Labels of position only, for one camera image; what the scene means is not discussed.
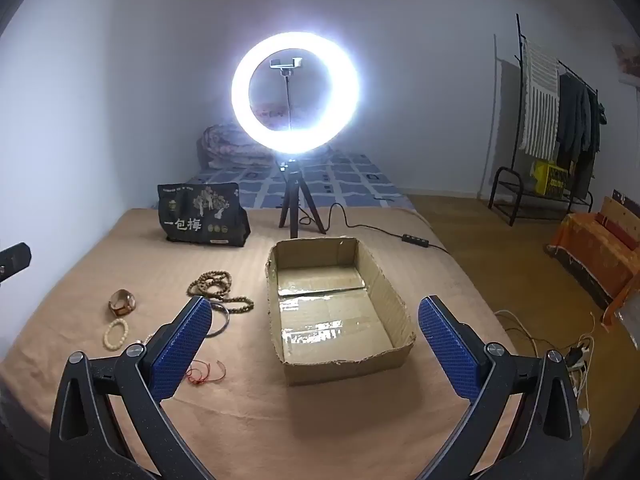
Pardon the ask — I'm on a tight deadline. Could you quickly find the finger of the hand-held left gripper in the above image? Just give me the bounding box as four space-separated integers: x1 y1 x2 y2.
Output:
0 242 32 286

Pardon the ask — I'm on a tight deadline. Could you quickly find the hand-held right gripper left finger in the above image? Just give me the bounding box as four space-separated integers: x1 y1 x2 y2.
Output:
49 295 216 480

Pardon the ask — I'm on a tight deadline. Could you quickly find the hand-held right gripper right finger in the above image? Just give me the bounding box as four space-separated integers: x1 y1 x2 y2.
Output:
417 295 586 480

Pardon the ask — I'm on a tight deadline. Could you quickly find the red string bracelet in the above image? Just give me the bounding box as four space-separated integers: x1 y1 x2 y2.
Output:
185 359 227 385

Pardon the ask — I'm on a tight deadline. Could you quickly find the thin metal bangle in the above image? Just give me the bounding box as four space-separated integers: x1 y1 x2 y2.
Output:
202 301 232 338

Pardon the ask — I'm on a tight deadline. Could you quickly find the wooden bead necklace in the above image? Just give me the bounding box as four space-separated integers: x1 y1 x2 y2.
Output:
186 270 255 313

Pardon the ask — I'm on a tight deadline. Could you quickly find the cream bead bracelet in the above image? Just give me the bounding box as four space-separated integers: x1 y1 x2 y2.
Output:
102 318 132 352

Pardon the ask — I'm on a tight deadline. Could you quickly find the cardboard box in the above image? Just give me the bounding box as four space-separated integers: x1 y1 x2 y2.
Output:
265 236 417 387

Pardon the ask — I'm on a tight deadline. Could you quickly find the black printed snack bag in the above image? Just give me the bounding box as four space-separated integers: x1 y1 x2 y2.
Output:
157 181 251 248

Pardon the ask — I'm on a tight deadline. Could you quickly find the white power strip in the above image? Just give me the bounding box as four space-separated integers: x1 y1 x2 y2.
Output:
565 345 588 376

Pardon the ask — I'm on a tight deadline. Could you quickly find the black tripod stand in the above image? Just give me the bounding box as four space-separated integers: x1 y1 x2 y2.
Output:
277 157 328 240

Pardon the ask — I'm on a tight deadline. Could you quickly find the blue patterned bed sheet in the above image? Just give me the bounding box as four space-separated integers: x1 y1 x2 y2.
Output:
187 152 416 211

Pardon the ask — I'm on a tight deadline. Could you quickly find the yellow box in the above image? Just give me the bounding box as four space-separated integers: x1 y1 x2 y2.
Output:
530 159 571 196

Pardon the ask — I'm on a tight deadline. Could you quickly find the folded floral quilt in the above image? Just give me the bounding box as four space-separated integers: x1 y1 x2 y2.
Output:
197 122 281 170

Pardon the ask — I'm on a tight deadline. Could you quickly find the brown cardboard piece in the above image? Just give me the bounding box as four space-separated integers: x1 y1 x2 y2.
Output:
597 195 640 251

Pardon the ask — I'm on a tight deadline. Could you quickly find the striped hanging towel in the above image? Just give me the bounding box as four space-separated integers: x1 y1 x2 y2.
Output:
519 40 561 160

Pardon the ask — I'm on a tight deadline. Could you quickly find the dark grey hanging jacket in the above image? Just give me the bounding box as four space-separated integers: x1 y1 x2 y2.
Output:
556 72 593 198

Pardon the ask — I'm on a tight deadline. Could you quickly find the black hanging garment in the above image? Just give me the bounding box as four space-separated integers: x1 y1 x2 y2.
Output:
587 89 608 156

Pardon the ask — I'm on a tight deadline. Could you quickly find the phone holder clamp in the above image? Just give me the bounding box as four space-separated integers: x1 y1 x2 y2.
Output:
270 58 304 133

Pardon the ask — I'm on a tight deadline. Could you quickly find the black clothes rack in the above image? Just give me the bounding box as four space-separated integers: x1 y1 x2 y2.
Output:
487 14 608 226

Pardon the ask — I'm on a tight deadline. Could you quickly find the white cable bundle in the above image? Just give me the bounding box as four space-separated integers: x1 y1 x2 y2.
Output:
495 310 601 441

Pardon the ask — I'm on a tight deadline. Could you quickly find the black power cable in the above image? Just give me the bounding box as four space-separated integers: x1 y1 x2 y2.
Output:
298 203 451 255

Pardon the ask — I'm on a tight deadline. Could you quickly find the white ring light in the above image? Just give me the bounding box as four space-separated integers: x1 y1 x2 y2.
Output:
231 31 361 155

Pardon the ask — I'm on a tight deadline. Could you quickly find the patterned wall hanging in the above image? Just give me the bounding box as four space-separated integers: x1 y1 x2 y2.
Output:
612 25 640 83

